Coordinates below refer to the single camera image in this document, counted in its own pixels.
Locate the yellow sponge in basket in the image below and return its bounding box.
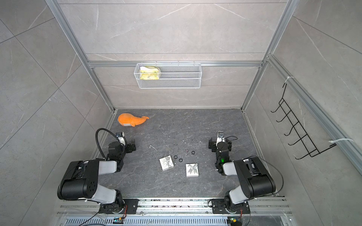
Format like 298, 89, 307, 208
140, 66, 161, 80

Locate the white zip tie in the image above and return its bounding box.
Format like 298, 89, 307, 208
328, 138, 354, 144

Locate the white wire wall basket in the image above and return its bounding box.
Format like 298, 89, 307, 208
134, 63, 202, 89

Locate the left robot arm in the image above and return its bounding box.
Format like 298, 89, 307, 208
57, 128, 136, 208

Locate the orange plush whale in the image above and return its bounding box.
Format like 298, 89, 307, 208
117, 113, 149, 127

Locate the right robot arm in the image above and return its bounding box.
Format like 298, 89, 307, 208
208, 136, 279, 214

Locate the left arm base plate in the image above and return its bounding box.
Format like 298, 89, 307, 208
99, 199, 139, 214

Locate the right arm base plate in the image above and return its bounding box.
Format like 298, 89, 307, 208
207, 199, 250, 214

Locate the black wall hook rack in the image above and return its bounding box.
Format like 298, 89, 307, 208
271, 83, 337, 160

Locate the white gift box with bow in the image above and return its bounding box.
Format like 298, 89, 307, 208
159, 155, 174, 171

